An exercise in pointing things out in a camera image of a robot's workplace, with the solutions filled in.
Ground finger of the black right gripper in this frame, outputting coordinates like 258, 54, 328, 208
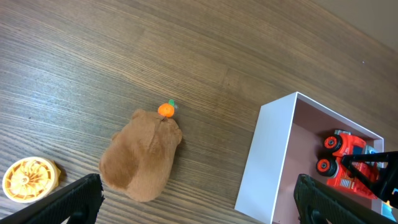
341, 151, 397, 208

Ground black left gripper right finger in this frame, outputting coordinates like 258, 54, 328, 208
294, 174, 395, 224

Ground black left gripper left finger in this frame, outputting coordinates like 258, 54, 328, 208
1, 174, 104, 224

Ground yellow round wheel toy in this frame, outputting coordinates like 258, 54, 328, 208
2, 157, 61, 203

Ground red toy truck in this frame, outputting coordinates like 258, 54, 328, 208
315, 129, 381, 200

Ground brown plush capybara with orange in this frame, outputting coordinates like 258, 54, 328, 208
99, 100, 183, 202

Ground white box pink interior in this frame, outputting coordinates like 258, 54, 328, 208
234, 92, 384, 223

